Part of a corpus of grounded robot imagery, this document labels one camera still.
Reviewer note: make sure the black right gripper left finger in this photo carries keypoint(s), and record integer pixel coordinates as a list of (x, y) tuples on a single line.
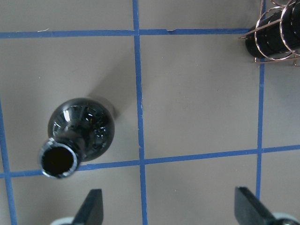
[(91, 211)]

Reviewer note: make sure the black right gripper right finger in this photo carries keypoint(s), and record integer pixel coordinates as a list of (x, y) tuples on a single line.
[(248, 210)]

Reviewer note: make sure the black wine bottle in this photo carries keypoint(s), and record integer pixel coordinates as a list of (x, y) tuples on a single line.
[(274, 32), (79, 130)]

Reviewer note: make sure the black wine bottle in basket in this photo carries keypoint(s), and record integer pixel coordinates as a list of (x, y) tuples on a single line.
[(274, 32)]

